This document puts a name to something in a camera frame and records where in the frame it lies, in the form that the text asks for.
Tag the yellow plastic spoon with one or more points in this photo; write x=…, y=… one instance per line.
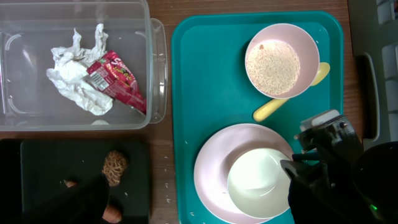
x=270, y=107

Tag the pink round plate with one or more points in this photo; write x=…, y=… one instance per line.
x=217, y=156

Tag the white napkin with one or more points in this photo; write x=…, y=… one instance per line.
x=69, y=73

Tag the teal serving tray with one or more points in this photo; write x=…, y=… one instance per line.
x=210, y=88

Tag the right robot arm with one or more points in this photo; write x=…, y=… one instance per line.
x=371, y=198

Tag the red snack wrapper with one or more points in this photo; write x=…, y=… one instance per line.
x=110, y=75

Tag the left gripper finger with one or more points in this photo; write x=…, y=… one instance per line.
x=82, y=203

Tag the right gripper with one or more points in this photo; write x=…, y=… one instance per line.
x=330, y=150

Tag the brown carrot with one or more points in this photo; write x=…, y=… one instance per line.
x=111, y=213

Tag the black plastic tray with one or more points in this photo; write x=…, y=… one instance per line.
x=33, y=171

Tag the walnut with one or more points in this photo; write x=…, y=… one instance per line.
x=115, y=164

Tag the pink bowl with rice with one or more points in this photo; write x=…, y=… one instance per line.
x=282, y=61

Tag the white bowl with walnut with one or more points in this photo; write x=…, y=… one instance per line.
x=258, y=185

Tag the clear plastic bin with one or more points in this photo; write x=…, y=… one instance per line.
x=29, y=30

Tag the grey dishwasher rack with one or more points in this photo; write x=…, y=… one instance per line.
x=373, y=26

